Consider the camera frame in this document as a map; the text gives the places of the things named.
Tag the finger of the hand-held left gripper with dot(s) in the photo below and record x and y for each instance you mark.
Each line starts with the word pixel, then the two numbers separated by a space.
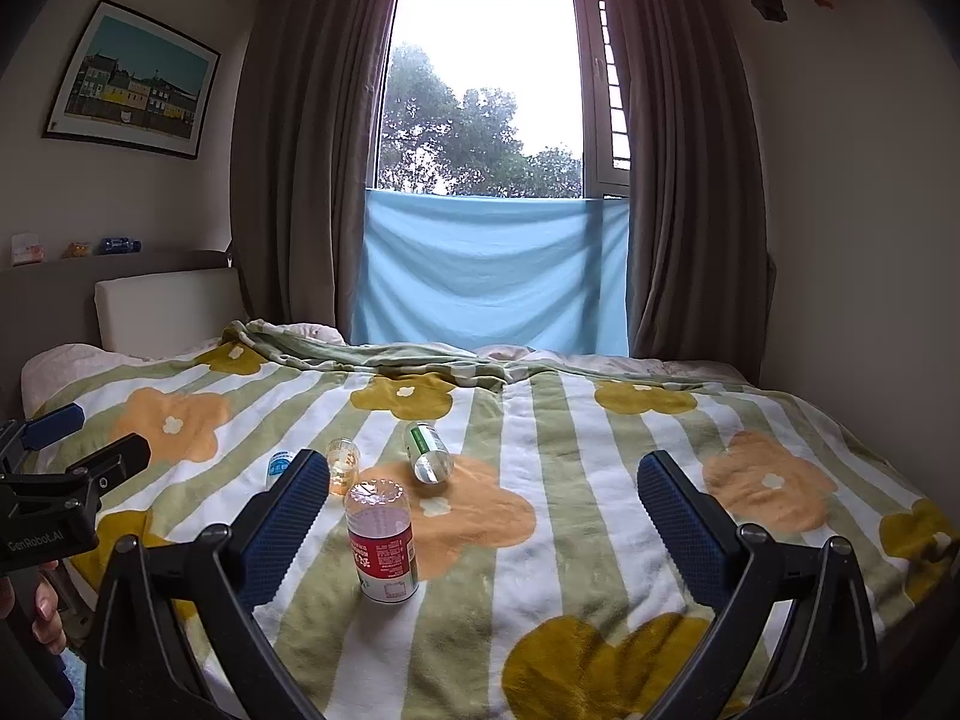
pixel 52 420
pixel 97 469

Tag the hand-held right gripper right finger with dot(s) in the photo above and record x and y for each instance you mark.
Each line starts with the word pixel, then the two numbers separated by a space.
pixel 682 532

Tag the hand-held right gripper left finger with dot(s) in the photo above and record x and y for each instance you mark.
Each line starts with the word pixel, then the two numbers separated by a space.
pixel 281 532

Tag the person's left hand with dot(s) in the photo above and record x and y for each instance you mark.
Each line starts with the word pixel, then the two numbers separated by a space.
pixel 49 619

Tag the pink pillow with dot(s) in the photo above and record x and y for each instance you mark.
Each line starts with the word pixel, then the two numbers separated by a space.
pixel 52 367

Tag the blue label plastic bottle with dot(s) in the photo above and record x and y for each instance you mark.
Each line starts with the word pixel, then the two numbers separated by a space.
pixel 279 469

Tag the small orange clear bottle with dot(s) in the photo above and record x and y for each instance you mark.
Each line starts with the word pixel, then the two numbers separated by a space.
pixel 343 465

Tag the red label plastic bottle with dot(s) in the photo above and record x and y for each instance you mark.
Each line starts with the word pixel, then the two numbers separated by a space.
pixel 382 547

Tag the grey headboard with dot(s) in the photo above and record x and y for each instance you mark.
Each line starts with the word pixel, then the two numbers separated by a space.
pixel 45 292

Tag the flower striped blanket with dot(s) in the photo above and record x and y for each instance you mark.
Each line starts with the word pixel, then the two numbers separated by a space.
pixel 570 465

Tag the white headboard cushion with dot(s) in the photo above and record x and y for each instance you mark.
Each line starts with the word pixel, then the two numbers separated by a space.
pixel 165 307

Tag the green label plastic bottle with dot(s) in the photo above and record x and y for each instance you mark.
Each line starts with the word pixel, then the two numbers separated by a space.
pixel 427 451

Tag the small orange toy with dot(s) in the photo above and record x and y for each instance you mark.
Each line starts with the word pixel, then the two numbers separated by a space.
pixel 77 248

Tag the white card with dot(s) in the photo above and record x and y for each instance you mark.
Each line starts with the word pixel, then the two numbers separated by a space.
pixel 25 248

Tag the small blue toy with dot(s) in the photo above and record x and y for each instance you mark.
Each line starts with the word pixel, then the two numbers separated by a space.
pixel 120 244

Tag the light blue cloth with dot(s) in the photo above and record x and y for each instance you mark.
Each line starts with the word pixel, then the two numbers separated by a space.
pixel 487 270

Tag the brown curtain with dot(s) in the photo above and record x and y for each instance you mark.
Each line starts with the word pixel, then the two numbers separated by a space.
pixel 300 165
pixel 690 202

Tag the framed houses picture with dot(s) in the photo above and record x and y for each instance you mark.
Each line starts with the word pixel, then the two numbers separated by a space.
pixel 135 82

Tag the window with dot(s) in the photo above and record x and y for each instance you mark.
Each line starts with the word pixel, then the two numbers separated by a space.
pixel 600 90

